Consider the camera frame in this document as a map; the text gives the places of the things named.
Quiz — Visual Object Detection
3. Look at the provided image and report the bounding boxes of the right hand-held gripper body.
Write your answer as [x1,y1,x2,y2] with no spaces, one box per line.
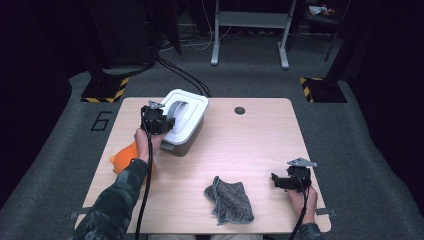
[286,157,318,193]

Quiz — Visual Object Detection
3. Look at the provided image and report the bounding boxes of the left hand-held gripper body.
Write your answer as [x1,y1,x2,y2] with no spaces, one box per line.
[139,99,168,136]

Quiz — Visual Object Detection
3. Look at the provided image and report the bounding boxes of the white lid with grey handle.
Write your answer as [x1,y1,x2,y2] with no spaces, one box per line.
[159,88,209,146]

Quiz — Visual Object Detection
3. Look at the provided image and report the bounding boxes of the brown translucent storage box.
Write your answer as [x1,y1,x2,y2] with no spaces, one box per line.
[159,116,205,158]

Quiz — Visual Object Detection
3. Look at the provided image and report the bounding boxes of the orange plush toy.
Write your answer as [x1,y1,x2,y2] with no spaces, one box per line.
[109,141,139,175]

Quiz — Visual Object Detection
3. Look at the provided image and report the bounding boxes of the grey fluffy towel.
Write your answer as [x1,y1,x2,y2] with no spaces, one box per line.
[203,175,255,226]

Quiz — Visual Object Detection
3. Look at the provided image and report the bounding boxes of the person's left hand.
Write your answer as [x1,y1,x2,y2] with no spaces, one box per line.
[133,128,164,164]

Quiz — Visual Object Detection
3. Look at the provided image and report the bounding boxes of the person's right hand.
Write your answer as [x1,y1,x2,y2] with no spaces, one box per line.
[287,186,319,225]

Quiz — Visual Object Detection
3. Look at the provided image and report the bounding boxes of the grey tape strip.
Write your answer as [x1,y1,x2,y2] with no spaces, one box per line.
[69,208,88,220]
[316,207,337,217]

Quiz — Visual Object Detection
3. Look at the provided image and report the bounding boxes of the black striped stand base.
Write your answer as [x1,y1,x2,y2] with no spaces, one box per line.
[299,77,348,104]
[80,77,130,104]

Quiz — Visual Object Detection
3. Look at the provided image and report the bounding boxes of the dark cabinet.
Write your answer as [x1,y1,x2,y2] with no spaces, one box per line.
[88,0,158,68]

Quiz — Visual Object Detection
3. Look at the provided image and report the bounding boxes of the black cart with clutter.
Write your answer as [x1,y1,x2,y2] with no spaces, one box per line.
[296,0,351,34]

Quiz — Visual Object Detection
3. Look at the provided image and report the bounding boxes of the right hand-held gripper black cable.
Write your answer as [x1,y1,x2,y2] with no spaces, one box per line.
[288,174,312,240]

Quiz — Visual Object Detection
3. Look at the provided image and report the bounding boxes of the hand-held gripper black cable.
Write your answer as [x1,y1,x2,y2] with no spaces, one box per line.
[288,174,312,240]
[134,111,155,240]

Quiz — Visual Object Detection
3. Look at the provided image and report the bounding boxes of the black floor cables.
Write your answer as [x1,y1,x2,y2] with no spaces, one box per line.
[156,58,213,98]

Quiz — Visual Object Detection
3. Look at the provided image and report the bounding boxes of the left hand-held gripper black cable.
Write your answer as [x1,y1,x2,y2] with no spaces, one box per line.
[134,111,155,240]

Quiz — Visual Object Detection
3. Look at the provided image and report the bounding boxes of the white floor cables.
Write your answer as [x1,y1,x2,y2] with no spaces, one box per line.
[181,0,234,51]

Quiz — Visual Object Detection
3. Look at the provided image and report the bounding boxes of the white metal desk frame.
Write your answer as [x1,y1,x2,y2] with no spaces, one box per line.
[210,0,298,70]

